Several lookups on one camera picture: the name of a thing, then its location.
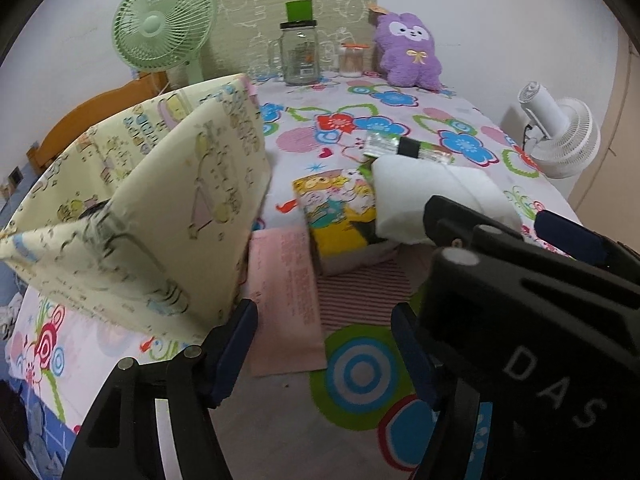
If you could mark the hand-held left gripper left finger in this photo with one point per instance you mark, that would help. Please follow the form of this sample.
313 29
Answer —
234 352

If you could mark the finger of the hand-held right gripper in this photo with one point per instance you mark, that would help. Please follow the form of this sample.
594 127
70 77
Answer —
570 235
460 225

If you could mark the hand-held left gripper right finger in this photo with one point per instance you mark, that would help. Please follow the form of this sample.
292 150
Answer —
414 355

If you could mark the white soft packet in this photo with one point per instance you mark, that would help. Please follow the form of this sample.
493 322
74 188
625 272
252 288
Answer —
430 182

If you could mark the yellow cartoon tissue pack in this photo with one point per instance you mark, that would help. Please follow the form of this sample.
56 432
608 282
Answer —
335 210

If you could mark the yellow cartoon pillowcase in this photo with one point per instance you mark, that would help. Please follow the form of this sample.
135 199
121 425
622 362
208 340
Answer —
150 210

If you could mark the floral tablecloth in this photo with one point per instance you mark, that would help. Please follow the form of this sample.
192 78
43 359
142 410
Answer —
350 370

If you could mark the red striped cloth packet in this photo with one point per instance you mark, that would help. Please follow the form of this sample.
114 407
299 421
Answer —
360 295

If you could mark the white standing fan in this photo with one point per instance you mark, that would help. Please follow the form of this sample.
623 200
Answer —
565 135

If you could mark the beige door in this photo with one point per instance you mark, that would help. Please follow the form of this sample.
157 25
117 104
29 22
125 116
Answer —
620 135

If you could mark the purple plush toy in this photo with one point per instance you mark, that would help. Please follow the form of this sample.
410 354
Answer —
407 52

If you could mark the cotton swab container orange lid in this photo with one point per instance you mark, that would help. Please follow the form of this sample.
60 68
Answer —
352 62

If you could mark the blue patterned cloth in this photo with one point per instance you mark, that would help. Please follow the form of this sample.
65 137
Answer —
45 435

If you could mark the green card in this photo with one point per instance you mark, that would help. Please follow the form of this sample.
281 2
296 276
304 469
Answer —
298 11

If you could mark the wooden chair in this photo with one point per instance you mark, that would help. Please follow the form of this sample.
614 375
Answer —
80 120

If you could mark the green desk fan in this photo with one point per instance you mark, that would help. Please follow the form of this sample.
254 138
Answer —
150 25

